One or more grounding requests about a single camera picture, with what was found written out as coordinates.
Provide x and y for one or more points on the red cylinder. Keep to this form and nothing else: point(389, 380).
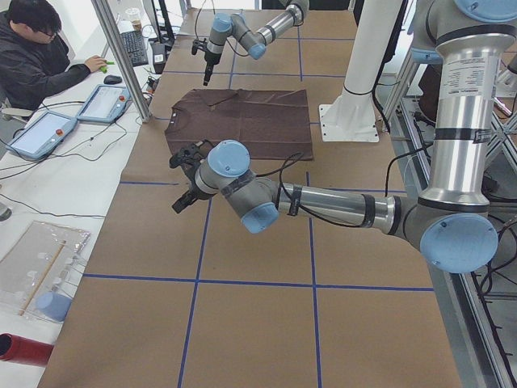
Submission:
point(24, 351)

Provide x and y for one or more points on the far teach pendant tablet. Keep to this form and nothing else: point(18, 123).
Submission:
point(105, 104)

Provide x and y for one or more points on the wooden stick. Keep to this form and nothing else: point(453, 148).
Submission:
point(41, 279)

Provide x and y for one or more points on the black power adapter box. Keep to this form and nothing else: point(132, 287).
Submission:
point(159, 57)

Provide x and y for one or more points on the aluminium frame post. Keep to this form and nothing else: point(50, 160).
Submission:
point(112, 34)

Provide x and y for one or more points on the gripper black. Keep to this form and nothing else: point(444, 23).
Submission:
point(191, 191)
point(210, 59)

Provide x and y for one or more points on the teach pendant tablet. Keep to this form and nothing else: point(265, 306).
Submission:
point(42, 136)
point(105, 104)

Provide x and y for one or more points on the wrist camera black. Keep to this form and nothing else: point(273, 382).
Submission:
point(199, 46)
point(189, 156)

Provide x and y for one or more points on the white camera mast with base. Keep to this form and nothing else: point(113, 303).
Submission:
point(351, 117)

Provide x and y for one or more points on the drink cup with lid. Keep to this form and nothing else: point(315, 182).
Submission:
point(133, 15)

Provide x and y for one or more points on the black keyboard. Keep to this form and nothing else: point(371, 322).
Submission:
point(134, 45)

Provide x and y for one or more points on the clear bag with cardboard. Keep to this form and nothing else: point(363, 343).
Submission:
point(23, 264)

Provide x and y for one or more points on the near teach pendant tablet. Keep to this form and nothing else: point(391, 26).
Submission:
point(42, 136)

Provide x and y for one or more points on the seated person in black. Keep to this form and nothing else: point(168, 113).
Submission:
point(34, 58)

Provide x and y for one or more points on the brown t-shirt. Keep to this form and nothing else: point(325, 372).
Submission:
point(270, 124)

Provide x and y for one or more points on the brown paper table cover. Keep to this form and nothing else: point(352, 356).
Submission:
point(195, 300)

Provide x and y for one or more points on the black computer mouse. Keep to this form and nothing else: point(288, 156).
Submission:
point(112, 80)

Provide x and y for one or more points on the light blue cup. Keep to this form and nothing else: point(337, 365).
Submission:
point(54, 305)

